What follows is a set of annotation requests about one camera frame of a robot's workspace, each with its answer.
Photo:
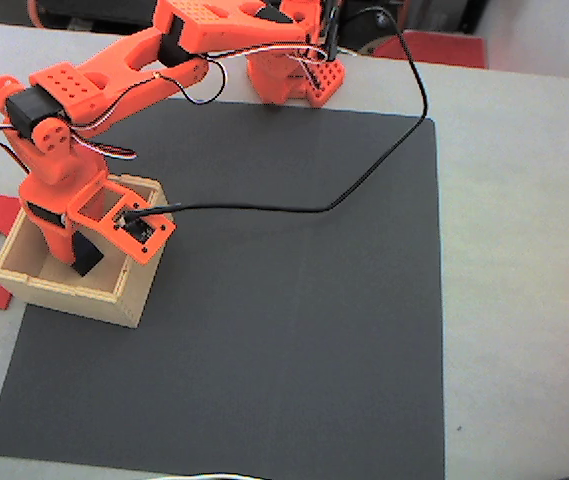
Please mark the dark grey mat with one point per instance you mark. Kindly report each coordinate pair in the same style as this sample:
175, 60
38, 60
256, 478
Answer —
264, 325

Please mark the wooden box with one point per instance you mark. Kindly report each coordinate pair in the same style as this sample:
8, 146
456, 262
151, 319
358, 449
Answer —
64, 300

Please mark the black background equipment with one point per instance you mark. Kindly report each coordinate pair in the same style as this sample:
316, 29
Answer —
99, 12

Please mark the blue cube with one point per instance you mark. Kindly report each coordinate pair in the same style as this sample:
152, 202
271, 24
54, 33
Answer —
86, 257

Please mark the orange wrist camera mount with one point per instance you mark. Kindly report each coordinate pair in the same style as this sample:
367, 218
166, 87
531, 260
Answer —
136, 231

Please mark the red flat panel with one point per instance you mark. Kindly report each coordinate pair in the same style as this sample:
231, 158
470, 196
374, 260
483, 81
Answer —
439, 50

